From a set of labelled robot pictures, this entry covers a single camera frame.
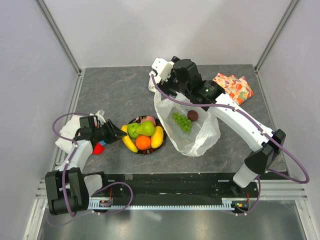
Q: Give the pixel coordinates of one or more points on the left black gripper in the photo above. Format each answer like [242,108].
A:
[115,133]

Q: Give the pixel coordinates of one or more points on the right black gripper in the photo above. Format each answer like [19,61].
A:
[164,86]

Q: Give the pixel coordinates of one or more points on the yellow fake banana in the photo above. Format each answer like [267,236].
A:
[127,140]

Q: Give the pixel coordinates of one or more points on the green fake apple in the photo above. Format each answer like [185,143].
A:
[131,130]

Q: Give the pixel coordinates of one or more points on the fake orange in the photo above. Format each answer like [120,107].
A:
[143,142]

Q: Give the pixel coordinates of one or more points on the green fake pear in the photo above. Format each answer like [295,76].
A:
[146,128]

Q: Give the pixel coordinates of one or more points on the pink fake peach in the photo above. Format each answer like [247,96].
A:
[149,119]

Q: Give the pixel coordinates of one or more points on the dark purple fake fruit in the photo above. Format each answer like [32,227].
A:
[192,115]

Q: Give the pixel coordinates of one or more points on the yellow fake mango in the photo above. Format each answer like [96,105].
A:
[157,137]

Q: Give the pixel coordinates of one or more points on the green fake grapes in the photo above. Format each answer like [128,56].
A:
[183,122]

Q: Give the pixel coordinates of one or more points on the white plastic bag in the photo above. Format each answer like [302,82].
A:
[191,130]

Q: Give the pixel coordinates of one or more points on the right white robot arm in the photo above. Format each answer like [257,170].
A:
[265,143]

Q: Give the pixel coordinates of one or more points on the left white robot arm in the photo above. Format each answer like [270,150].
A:
[68,191]

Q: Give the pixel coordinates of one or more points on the dark rimmed ceramic plate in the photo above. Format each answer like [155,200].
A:
[150,150]

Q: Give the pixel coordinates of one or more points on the colourful cartoon cloth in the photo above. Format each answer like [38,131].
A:
[68,131]

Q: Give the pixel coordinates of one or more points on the orange floral folded cloth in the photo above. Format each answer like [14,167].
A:
[237,88]

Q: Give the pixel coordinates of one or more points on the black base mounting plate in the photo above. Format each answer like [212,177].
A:
[216,185]

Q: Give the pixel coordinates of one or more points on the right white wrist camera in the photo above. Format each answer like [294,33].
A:
[161,68]

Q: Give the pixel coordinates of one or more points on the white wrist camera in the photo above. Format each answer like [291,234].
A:
[161,68]
[100,116]

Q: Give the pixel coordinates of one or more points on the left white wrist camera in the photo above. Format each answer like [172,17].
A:
[100,116]

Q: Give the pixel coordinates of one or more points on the left aluminium frame post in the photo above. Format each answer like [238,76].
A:
[58,34]

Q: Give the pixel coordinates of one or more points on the aluminium frame post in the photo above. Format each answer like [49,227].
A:
[276,33]
[58,34]

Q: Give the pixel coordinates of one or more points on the slotted cable duct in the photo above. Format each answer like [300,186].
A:
[103,205]

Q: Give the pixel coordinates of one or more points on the right aluminium frame post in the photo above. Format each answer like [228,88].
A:
[276,33]

